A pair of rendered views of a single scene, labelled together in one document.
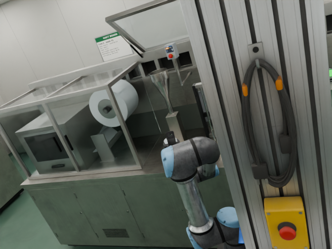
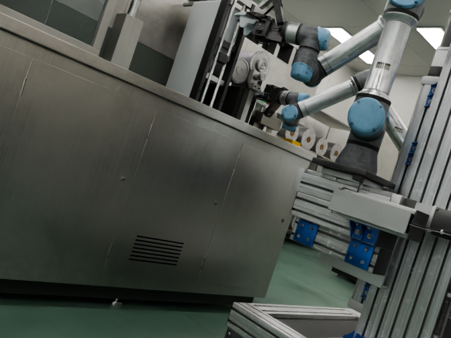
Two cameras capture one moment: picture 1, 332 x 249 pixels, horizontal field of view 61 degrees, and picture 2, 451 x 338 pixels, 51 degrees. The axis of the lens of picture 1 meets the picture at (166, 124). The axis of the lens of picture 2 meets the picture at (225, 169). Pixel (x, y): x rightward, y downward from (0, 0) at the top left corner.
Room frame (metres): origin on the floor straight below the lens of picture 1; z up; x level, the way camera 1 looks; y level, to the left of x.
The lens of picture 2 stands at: (0.74, 1.61, 0.67)
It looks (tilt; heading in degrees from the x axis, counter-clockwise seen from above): 0 degrees down; 292
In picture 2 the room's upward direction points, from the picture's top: 18 degrees clockwise
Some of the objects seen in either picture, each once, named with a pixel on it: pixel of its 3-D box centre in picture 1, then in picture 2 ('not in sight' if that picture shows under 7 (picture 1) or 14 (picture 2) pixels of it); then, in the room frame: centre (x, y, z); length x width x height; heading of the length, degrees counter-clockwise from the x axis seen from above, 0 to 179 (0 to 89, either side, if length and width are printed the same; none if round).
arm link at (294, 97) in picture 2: not in sight; (298, 100); (1.42, -0.63, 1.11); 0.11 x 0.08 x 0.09; 156
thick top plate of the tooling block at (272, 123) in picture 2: not in sight; (246, 117); (1.77, -0.92, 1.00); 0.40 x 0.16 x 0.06; 156
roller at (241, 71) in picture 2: not in sight; (223, 68); (1.86, -0.63, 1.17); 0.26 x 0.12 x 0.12; 156
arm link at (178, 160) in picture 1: (192, 198); (386, 59); (0.99, -0.01, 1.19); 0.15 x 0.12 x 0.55; 92
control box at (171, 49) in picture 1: (171, 51); not in sight; (1.95, -0.19, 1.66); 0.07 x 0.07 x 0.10; 56
